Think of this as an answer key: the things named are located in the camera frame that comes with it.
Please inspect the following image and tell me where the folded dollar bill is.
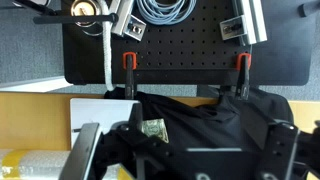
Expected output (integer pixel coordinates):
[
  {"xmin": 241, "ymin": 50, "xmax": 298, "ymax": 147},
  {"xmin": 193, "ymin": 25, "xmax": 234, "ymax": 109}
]
[{"xmin": 141, "ymin": 118, "xmax": 170, "ymax": 144}]

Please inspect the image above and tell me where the brass padlock with rings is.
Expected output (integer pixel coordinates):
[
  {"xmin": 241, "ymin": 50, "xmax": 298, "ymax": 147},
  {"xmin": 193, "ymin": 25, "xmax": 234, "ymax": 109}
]
[{"xmin": 70, "ymin": 0, "xmax": 105, "ymax": 37}]

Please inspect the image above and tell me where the silver metal mount bracket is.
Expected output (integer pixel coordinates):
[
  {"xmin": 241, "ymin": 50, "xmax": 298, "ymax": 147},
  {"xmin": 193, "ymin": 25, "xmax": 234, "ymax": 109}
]
[{"xmin": 59, "ymin": 122, "xmax": 103, "ymax": 180}]

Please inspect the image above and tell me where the black perforated board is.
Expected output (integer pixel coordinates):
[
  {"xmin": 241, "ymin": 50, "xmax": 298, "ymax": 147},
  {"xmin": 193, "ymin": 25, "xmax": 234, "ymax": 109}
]
[{"xmin": 111, "ymin": 0, "xmax": 254, "ymax": 73}]

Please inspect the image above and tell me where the black clamp orange handle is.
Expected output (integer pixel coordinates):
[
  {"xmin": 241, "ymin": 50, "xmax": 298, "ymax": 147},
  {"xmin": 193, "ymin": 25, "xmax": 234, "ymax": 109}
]
[
  {"xmin": 234, "ymin": 52, "xmax": 253, "ymax": 101},
  {"xmin": 121, "ymin": 51, "xmax": 138, "ymax": 100}
]

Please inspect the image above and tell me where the white braided rope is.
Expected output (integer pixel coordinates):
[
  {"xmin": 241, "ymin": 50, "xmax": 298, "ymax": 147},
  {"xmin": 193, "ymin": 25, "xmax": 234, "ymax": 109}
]
[{"xmin": 96, "ymin": 0, "xmax": 116, "ymax": 92}]

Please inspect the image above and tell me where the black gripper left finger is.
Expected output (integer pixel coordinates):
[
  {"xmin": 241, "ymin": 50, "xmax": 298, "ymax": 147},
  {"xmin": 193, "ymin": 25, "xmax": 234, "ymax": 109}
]
[{"xmin": 113, "ymin": 102, "xmax": 188, "ymax": 168}]

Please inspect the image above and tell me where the black zip jersey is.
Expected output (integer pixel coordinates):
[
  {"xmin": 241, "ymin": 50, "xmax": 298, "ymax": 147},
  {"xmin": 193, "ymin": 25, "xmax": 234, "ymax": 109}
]
[{"xmin": 103, "ymin": 87, "xmax": 295, "ymax": 161}]

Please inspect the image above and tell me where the bubble wrap roll yellow tape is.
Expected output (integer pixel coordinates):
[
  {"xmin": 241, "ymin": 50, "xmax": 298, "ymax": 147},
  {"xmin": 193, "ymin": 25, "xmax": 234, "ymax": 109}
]
[{"xmin": 0, "ymin": 148, "xmax": 133, "ymax": 180}]

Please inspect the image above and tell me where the white rectangular board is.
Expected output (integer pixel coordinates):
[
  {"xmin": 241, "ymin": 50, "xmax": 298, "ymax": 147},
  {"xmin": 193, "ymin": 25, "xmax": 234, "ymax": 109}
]
[{"xmin": 69, "ymin": 97, "xmax": 143, "ymax": 149}]

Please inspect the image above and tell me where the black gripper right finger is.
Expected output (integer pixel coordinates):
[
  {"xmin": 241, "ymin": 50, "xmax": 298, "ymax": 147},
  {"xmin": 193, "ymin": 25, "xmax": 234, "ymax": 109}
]
[{"xmin": 239, "ymin": 103, "xmax": 300, "ymax": 180}]

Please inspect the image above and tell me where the grey-blue coiled cable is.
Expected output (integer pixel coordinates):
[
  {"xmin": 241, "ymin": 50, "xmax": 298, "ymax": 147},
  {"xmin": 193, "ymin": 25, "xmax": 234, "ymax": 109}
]
[{"xmin": 135, "ymin": 0, "xmax": 198, "ymax": 26}]

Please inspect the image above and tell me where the aluminium extrusion with bracket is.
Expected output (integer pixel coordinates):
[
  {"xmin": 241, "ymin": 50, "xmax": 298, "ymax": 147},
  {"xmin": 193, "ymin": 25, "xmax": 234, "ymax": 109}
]
[
  {"xmin": 109, "ymin": 0, "xmax": 148, "ymax": 42},
  {"xmin": 219, "ymin": 0, "xmax": 268, "ymax": 47}
]

